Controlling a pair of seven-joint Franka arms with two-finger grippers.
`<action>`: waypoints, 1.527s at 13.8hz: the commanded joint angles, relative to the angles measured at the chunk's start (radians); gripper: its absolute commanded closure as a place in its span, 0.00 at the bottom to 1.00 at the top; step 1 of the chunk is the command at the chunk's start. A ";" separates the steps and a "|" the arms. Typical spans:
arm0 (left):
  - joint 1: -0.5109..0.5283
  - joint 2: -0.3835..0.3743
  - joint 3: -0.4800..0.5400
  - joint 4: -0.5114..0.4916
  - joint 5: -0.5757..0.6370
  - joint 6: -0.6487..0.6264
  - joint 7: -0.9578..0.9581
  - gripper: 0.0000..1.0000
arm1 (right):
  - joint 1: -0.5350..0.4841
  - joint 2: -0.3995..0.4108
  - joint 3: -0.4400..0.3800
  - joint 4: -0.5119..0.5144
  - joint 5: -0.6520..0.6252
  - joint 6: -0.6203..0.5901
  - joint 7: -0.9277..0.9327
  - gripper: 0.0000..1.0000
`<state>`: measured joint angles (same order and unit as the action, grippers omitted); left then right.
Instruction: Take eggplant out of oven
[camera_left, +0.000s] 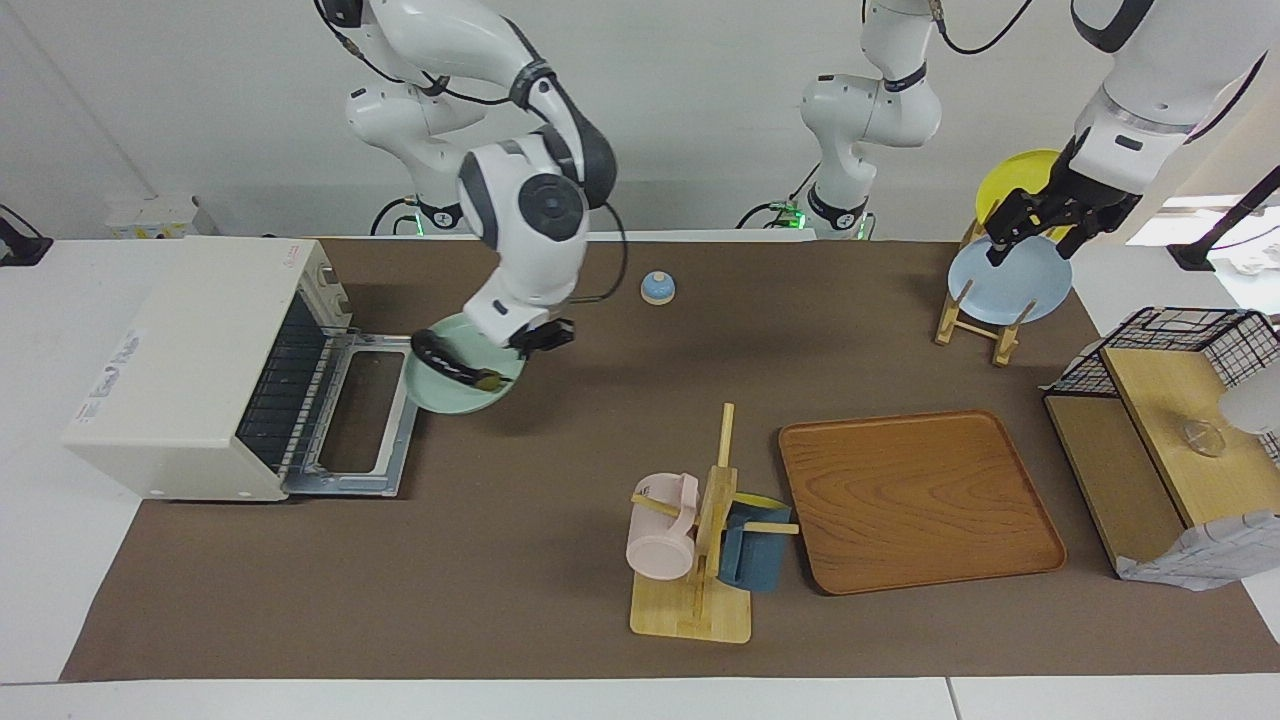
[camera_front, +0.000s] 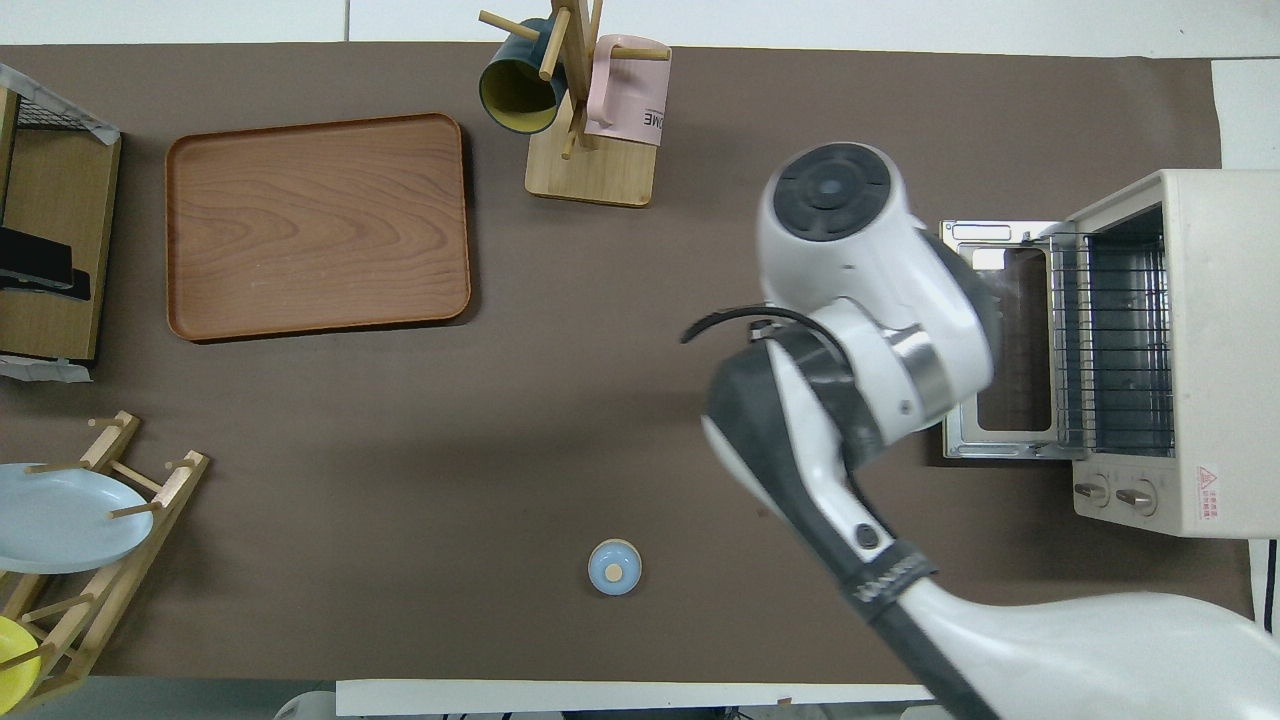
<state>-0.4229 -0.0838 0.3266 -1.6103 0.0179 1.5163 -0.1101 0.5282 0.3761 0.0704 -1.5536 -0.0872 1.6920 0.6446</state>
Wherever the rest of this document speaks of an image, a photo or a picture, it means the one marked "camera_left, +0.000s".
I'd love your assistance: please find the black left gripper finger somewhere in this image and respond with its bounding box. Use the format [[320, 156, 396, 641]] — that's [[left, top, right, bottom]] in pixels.
[[987, 205, 1031, 263], [1057, 218, 1101, 261]]

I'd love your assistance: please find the dark purple eggplant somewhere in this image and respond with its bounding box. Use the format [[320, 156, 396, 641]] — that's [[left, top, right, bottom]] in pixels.
[[412, 330, 503, 391]]

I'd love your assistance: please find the light green plate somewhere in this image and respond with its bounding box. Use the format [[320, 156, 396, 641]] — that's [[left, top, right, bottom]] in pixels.
[[404, 312, 526, 414]]

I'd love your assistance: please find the glass oven door with handle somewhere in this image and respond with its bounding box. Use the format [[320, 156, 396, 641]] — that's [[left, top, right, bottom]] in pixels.
[[282, 330, 421, 499]]

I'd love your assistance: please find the white toaster oven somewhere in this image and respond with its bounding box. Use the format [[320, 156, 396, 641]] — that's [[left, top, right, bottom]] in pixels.
[[62, 237, 421, 501]]

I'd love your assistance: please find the light blue plate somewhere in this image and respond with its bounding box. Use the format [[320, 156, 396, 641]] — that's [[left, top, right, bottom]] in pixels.
[[947, 233, 1073, 325]]

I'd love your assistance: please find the yellow plate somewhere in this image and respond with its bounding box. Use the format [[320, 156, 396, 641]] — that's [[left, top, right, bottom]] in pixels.
[[975, 150, 1076, 241]]

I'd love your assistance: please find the wooden dish rack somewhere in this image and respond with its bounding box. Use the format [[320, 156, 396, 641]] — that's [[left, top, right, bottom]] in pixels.
[[935, 215, 1036, 366]]

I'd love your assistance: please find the pink mug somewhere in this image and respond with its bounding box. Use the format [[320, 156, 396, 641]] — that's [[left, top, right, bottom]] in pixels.
[[626, 473, 701, 581]]

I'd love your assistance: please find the brown table mat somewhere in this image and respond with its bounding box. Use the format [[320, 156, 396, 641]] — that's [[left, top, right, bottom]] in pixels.
[[60, 238, 1280, 683]]

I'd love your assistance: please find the brown wooden tray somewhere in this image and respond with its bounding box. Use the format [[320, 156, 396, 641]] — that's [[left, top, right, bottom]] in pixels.
[[778, 410, 1067, 596]]

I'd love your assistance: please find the dark blue mug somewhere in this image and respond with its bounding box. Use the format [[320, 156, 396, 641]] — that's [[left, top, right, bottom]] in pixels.
[[717, 493, 793, 593]]

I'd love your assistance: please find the wooden mug tree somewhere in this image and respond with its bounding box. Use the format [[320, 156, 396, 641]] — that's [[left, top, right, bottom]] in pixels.
[[630, 403, 801, 644]]

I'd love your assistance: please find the small white box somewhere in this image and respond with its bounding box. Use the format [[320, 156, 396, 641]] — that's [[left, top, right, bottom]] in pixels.
[[105, 195, 201, 239]]

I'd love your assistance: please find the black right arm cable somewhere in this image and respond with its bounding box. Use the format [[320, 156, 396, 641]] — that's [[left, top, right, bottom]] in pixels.
[[575, 198, 630, 303]]

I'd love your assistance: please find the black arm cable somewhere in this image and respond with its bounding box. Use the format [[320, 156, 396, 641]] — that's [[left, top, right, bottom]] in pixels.
[[930, 0, 1033, 56], [575, 198, 630, 303]]

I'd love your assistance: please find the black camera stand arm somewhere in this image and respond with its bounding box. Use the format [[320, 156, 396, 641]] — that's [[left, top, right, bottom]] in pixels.
[[1170, 165, 1280, 273]]

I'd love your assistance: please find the wooden shelf with wire basket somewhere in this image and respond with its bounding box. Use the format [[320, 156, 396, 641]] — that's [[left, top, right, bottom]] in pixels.
[[1043, 307, 1280, 591]]

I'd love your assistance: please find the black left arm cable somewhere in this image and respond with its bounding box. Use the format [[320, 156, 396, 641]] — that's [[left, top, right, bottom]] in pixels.
[[930, 0, 1033, 56]]

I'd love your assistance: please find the black camera clamp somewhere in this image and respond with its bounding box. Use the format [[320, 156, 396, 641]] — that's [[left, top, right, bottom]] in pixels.
[[0, 205, 53, 266]]

